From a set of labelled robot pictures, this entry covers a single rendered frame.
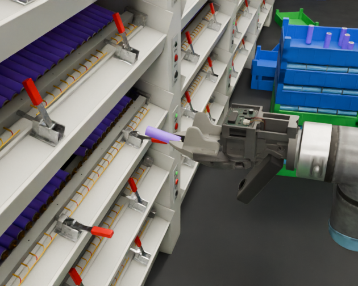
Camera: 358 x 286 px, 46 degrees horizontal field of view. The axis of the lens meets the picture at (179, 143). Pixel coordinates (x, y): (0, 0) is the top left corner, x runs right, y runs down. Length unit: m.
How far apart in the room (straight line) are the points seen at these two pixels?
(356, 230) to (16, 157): 0.52
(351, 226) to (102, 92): 0.46
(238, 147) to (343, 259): 0.86
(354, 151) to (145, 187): 0.59
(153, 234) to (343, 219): 0.64
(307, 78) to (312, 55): 0.08
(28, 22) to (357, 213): 0.54
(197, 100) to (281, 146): 0.77
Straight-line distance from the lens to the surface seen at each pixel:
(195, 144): 0.70
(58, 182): 0.78
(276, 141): 0.68
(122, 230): 0.99
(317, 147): 0.65
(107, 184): 0.82
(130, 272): 1.15
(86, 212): 0.77
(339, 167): 0.66
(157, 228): 1.25
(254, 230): 1.48
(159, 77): 1.00
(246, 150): 0.67
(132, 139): 0.90
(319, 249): 1.47
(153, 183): 1.10
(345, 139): 0.66
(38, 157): 0.59
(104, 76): 0.75
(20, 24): 0.50
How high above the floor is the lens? 1.08
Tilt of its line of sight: 36 degrees down
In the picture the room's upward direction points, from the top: straight up
